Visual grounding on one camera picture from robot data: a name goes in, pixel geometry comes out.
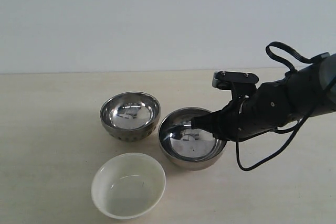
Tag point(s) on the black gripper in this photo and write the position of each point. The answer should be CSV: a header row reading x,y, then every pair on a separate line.
x,y
266,109

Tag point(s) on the steel bowl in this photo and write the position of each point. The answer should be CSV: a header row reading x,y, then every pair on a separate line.
x,y
187,148
130,116

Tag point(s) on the white ceramic bowl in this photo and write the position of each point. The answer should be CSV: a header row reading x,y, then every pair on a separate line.
x,y
128,186

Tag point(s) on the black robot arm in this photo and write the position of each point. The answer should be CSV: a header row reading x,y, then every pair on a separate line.
x,y
303,88

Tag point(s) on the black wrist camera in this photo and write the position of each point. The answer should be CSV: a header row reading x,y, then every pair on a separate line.
x,y
241,84

